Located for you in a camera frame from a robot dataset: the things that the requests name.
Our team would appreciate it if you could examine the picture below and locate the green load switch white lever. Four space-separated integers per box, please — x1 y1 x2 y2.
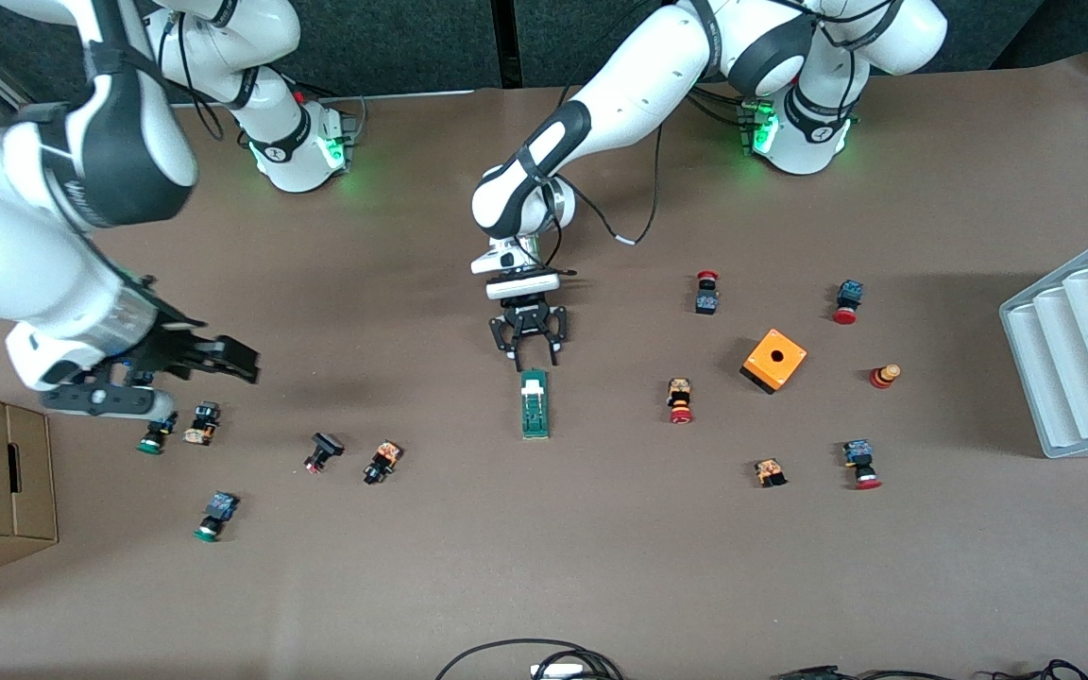
519 370 552 441

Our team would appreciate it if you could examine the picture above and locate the black pushbutton with orange block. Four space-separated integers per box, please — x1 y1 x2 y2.
362 440 404 486
183 401 222 447

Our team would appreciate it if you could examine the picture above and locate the green pushbutton with blue block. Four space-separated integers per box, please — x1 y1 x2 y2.
194 491 241 544
136 414 179 456

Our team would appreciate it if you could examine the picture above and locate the black square pushbutton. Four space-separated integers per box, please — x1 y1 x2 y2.
303 432 347 475

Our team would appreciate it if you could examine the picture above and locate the white ribbed plastic tray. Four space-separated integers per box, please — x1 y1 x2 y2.
998 224 1088 461

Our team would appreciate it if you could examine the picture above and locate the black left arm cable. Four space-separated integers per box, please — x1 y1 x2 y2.
558 118 666 248

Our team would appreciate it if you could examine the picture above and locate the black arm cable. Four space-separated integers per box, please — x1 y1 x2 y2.
558 118 666 248
159 0 226 143

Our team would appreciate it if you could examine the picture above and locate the orange button enclosure box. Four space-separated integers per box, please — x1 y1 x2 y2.
739 328 808 396

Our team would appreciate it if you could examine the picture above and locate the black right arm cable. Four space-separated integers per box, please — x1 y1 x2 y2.
159 0 226 143

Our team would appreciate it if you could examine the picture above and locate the black base cable bundle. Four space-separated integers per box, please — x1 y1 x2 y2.
686 83 757 133

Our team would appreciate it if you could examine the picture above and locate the black looped cable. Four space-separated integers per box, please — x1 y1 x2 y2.
434 637 626 680

